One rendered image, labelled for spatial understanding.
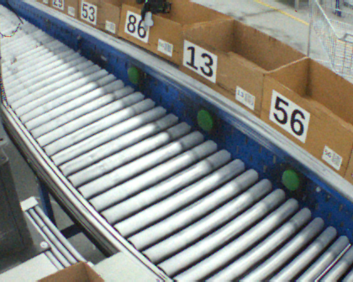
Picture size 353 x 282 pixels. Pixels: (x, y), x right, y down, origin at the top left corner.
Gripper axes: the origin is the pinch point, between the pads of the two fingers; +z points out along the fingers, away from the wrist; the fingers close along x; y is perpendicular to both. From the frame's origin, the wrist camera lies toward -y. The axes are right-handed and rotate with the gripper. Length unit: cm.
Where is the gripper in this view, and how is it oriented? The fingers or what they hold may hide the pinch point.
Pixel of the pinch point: (146, 28)
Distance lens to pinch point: 187.8
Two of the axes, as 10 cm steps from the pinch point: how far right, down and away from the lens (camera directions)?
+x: 7.3, -1.9, 6.5
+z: -1.9, 8.6, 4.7
